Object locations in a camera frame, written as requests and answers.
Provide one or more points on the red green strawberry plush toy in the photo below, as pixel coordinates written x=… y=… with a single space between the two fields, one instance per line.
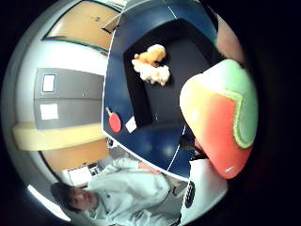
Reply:
x=216 y=125

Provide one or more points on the black table mat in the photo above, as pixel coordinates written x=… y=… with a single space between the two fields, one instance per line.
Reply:
x=185 y=62

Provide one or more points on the yellow and white plush toy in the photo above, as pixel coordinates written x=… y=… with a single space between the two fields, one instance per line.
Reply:
x=153 y=67

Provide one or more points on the white card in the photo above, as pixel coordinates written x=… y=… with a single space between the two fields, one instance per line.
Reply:
x=131 y=124

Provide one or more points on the red table tennis paddle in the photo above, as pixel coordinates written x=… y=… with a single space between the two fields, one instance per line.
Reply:
x=114 y=121

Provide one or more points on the brown wooden door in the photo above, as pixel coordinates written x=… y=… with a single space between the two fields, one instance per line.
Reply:
x=75 y=155
x=81 y=25

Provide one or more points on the grey door with white sheets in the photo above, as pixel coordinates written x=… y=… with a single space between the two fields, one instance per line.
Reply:
x=75 y=100

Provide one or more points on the person in white hoodie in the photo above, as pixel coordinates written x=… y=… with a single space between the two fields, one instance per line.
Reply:
x=131 y=191

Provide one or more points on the pale yellow beam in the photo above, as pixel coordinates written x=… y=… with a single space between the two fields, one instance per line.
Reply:
x=56 y=136

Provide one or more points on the white cabinet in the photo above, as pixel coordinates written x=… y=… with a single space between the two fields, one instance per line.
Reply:
x=79 y=175

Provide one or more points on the white ceiling light strip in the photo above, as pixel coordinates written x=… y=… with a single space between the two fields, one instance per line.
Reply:
x=47 y=204

